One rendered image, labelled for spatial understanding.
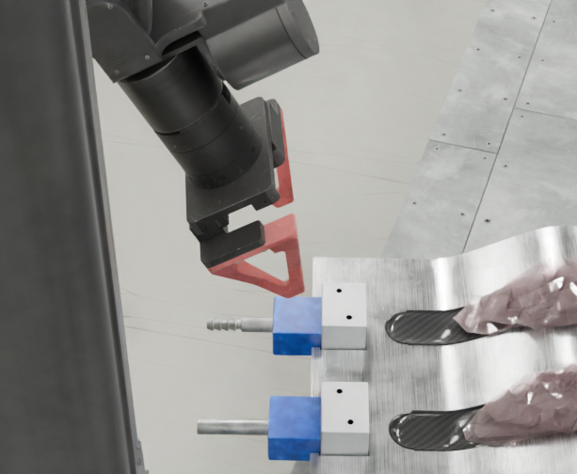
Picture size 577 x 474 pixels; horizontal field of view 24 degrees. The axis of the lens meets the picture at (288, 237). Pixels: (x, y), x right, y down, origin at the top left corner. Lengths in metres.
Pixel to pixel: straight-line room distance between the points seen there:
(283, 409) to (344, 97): 1.77
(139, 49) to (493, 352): 0.42
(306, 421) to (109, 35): 0.36
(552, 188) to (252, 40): 0.57
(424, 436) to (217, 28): 0.38
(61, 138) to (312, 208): 2.17
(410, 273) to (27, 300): 0.81
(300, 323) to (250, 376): 1.12
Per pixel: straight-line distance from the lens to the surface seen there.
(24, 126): 0.35
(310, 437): 1.04
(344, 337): 1.11
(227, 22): 0.86
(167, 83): 0.87
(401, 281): 1.18
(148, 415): 2.19
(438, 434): 1.07
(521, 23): 1.59
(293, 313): 1.13
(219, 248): 0.92
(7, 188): 0.36
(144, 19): 0.84
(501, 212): 1.33
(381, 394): 1.09
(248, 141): 0.92
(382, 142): 2.67
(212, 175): 0.92
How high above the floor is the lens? 1.68
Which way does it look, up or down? 43 degrees down
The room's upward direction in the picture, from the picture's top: straight up
